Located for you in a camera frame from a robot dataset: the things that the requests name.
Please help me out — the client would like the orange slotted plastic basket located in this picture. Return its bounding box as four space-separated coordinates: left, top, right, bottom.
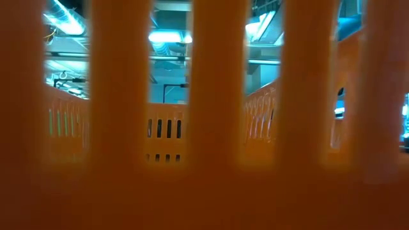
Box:
0 0 409 230

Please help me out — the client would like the horizontal ceiling pipe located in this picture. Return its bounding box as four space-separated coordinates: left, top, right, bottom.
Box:
43 52 282 66

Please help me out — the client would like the bright ceiling lamp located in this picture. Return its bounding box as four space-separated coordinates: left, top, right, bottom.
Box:
245 10 277 43
148 30 194 45

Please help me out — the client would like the silver ribbed ventilation duct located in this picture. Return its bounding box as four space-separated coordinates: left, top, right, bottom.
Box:
43 0 86 36

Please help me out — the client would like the yellow hanging cable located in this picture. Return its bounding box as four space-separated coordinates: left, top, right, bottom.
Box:
43 25 58 45

